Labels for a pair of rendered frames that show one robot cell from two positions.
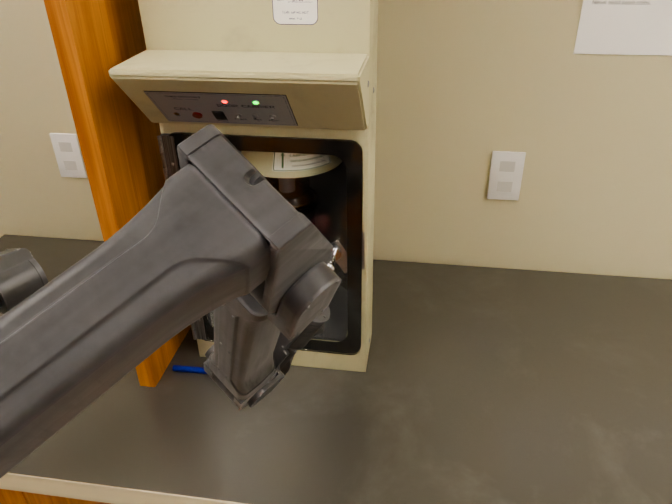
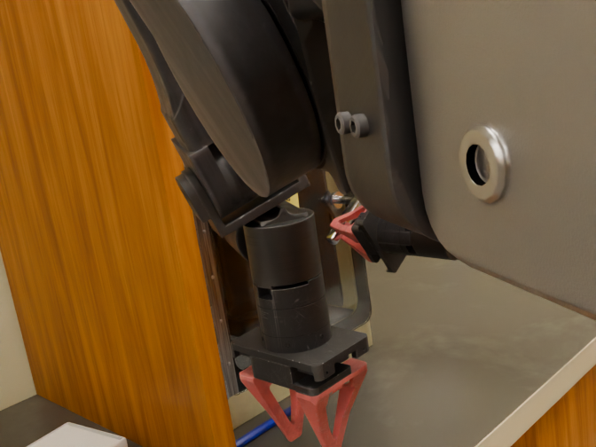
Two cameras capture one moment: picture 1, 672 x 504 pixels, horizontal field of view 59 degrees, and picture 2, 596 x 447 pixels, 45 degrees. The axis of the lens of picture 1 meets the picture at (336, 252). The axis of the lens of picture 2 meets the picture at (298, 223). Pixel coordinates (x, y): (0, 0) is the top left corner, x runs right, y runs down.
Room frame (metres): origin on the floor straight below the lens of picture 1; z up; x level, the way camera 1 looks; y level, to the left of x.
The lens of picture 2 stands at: (0.23, 0.88, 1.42)
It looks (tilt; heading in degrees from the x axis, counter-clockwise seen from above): 13 degrees down; 307
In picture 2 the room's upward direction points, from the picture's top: 9 degrees counter-clockwise
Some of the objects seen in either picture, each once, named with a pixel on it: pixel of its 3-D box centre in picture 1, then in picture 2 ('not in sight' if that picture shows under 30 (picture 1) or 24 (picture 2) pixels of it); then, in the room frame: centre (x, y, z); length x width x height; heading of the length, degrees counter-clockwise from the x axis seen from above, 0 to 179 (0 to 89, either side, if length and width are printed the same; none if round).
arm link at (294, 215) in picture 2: not in sight; (280, 245); (0.58, 0.45, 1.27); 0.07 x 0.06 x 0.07; 143
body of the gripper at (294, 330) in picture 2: not in sight; (294, 317); (0.57, 0.45, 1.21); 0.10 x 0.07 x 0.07; 171
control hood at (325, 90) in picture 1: (246, 99); not in sight; (0.79, 0.12, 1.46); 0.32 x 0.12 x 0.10; 81
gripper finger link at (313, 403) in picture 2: not in sight; (314, 398); (0.57, 0.45, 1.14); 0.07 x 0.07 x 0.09; 81
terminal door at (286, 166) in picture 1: (270, 252); (285, 224); (0.84, 0.11, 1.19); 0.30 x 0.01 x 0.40; 80
